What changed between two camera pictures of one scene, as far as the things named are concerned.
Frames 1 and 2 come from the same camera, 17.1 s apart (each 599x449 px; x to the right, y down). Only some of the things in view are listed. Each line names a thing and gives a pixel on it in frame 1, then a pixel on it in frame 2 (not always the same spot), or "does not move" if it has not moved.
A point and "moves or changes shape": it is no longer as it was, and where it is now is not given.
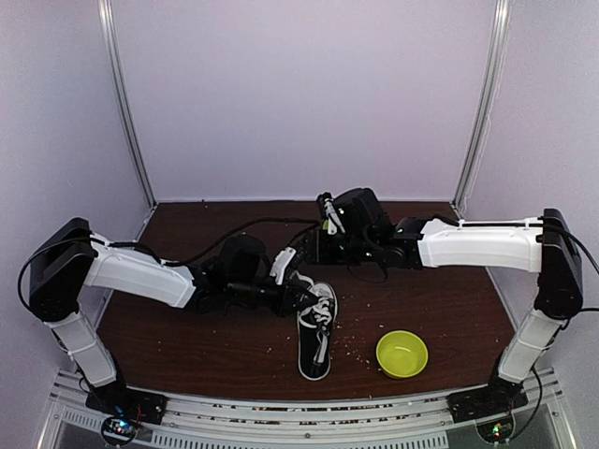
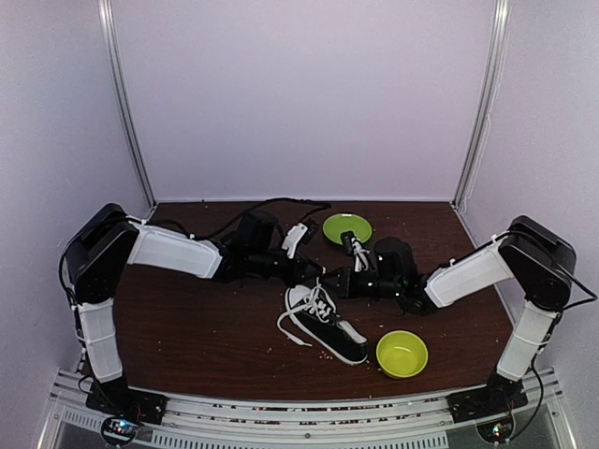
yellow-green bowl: [401, 354] does not move
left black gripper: [285, 305] -> [297, 276]
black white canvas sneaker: [314, 327] -> [314, 314]
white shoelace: [322, 316] moves or changes shape
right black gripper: [314, 250] -> [346, 286]
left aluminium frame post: [138, 162] does not move
